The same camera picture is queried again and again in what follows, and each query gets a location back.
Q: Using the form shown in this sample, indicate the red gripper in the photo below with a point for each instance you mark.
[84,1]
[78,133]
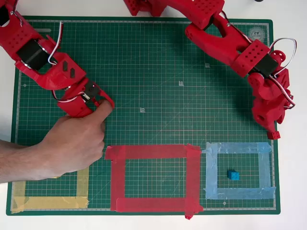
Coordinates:
[268,118]

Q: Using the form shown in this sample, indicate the red printed robot arm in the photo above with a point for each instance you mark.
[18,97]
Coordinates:
[216,38]

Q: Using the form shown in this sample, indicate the person's right forearm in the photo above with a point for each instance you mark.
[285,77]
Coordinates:
[16,163]

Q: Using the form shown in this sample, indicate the blue toy brick cube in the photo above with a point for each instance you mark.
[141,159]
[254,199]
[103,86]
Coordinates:
[233,175]

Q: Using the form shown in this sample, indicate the blue tape square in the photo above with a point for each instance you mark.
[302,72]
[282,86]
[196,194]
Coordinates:
[212,172]

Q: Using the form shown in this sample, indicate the red tape square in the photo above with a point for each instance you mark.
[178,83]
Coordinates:
[117,179]

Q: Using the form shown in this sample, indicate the yellow tape square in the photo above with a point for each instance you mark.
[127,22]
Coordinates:
[48,203]

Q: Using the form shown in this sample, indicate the person's right hand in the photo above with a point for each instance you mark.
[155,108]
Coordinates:
[72,143]

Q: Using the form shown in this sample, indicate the green cutting mat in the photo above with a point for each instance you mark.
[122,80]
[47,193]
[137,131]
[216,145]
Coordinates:
[156,95]

